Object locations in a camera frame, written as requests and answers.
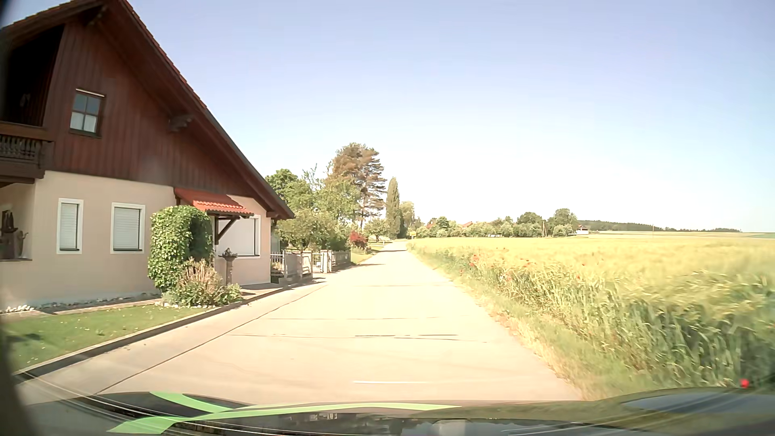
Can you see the slim cypress tree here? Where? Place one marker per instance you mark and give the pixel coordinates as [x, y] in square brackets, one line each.
[393, 209]

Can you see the red-leaved bush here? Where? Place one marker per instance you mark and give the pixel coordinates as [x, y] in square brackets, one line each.
[358, 239]

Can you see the group of garden trees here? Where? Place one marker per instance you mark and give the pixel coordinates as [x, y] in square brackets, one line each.
[327, 200]

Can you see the white garden fence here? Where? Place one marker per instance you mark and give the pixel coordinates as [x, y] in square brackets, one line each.
[303, 261]

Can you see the grey asphalt road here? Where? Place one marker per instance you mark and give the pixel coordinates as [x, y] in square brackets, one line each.
[375, 315]

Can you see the distant row of trees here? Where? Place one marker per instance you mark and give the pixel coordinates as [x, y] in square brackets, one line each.
[496, 227]

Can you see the stone garden lantern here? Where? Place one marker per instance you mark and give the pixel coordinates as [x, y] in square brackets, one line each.
[228, 263]

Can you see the distant white building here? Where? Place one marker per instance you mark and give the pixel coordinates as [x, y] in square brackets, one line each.
[582, 230]

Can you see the car's own bonnet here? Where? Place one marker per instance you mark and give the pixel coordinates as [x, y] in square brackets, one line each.
[387, 418]

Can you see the low flowering shrub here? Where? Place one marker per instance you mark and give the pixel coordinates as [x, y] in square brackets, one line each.
[200, 287]

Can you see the grass verge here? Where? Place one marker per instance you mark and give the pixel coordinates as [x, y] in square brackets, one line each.
[545, 345]

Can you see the tall clipped green bush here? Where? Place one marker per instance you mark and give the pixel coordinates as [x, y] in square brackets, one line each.
[175, 239]

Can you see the distant wood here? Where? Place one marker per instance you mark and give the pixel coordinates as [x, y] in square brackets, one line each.
[642, 226]

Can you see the grain field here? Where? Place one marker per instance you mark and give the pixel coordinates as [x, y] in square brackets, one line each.
[636, 278]

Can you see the house with brown wooden gable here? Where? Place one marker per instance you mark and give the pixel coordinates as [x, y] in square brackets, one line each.
[121, 151]

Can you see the green lawn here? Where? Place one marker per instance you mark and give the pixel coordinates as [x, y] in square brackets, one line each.
[72, 330]

